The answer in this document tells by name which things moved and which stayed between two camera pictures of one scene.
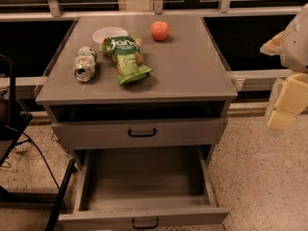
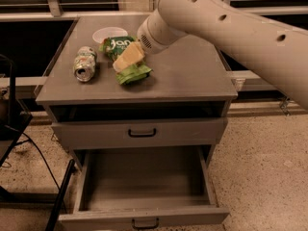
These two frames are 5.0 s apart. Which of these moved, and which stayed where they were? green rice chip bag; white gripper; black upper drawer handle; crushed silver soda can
Moved: white gripper
Stayed: green rice chip bag; black upper drawer handle; crushed silver soda can
